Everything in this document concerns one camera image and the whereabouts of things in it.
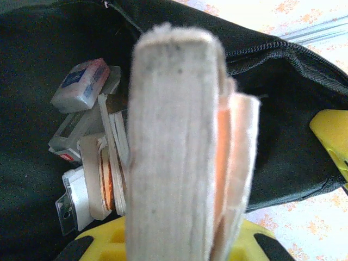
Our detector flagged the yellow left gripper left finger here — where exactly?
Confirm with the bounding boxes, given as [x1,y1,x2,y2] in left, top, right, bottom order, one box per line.
[55,217,128,261]

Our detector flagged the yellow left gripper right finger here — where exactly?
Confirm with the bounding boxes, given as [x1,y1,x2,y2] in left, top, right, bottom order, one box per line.
[231,219,297,261]

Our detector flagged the small white carded pack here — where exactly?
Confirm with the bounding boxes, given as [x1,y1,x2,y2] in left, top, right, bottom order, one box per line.
[55,165,95,236]

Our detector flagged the orange cover paperback book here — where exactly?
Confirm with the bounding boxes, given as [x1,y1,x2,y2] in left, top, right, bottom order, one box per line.
[78,135,114,221]

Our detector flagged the blue desert landscape magazine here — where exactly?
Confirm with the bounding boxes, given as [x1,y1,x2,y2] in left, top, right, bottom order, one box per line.
[97,94,130,217]

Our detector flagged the Three Days To See book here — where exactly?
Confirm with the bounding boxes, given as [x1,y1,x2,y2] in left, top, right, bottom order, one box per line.
[126,23,262,261]

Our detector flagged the pink tissue pack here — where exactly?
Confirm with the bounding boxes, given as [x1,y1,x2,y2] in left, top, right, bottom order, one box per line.
[50,58,111,114]

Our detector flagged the black fabric backpack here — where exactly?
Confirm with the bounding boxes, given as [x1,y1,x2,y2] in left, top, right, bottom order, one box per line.
[0,0,348,261]

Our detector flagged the aluminium frame post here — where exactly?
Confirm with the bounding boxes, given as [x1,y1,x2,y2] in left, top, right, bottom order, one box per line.
[279,16,348,46]

